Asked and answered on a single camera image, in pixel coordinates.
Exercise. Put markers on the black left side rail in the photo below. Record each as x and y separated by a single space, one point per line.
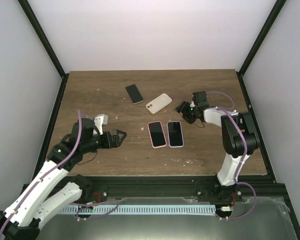
51 125

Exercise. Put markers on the silver-edged black smartphone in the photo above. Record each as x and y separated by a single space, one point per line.
134 94

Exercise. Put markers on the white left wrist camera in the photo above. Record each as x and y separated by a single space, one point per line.
100 121

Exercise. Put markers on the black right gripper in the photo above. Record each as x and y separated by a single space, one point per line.
183 106

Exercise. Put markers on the black front frame rail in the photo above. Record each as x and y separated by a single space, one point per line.
202 187

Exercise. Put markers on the black frame post right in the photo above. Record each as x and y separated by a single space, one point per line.
270 20

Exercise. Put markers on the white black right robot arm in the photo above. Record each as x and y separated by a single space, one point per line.
239 138

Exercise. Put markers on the black right side rail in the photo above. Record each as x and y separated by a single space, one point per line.
270 175

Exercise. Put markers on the cream phone case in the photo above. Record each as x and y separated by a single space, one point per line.
158 103

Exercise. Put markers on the black frame post left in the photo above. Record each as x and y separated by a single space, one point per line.
33 20

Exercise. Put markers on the lilac phone case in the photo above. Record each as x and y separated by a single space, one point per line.
168 145

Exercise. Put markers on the black frame post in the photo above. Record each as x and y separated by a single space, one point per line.
270 20
33 20

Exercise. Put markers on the purple-edged black smartphone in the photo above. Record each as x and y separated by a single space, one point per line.
175 133

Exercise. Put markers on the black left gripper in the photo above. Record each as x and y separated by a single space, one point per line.
116 143

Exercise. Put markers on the light blue slotted cable duct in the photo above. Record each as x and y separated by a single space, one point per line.
129 209

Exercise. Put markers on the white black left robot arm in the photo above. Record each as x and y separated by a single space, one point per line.
27 215

